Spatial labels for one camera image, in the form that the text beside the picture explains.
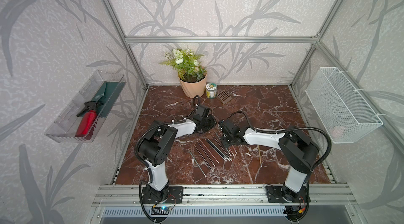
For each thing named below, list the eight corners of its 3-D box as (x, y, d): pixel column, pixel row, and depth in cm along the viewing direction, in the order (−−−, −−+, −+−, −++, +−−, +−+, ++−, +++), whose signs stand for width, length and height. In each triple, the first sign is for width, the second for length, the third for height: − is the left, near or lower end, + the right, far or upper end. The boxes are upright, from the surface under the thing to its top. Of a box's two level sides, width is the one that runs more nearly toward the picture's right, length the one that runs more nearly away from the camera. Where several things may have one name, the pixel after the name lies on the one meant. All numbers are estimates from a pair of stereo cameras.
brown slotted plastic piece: (223, 104, 112) (224, 101, 109) (215, 96, 117) (215, 93, 114) (231, 99, 115) (232, 97, 112) (223, 91, 119) (223, 89, 117)
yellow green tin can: (206, 98, 115) (205, 90, 108) (206, 90, 120) (206, 82, 114) (216, 98, 115) (217, 90, 108) (216, 90, 120) (216, 82, 114)
